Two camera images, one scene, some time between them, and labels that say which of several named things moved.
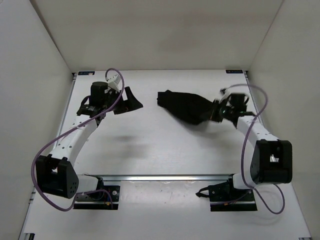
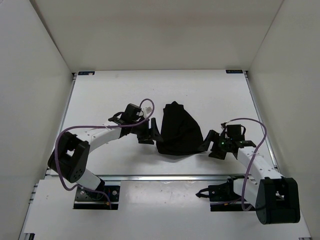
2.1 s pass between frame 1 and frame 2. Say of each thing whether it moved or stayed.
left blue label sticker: stayed
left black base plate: stayed
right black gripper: moved
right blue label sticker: stayed
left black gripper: moved
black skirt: moved
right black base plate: stayed
